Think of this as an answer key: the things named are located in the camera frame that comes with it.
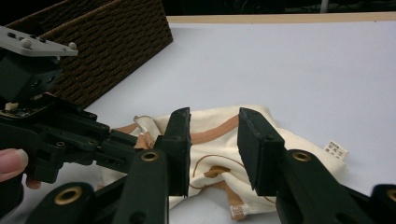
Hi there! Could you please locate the cream baby bodysuit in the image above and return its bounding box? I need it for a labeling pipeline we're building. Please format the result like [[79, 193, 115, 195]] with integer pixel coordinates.
[[96, 105, 349, 222]]

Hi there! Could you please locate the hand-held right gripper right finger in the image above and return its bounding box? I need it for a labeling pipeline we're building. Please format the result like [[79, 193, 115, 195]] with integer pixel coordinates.
[[236, 106, 375, 224]]

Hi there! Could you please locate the brown woven basket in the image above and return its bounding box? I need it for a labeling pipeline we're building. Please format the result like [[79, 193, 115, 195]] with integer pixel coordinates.
[[6, 0, 174, 108]]

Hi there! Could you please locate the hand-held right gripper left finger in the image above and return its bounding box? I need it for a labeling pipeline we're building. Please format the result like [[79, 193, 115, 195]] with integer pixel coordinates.
[[113, 106, 191, 224]]

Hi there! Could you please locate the white table mat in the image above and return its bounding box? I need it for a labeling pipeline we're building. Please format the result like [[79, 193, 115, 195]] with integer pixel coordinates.
[[0, 21, 396, 224]]

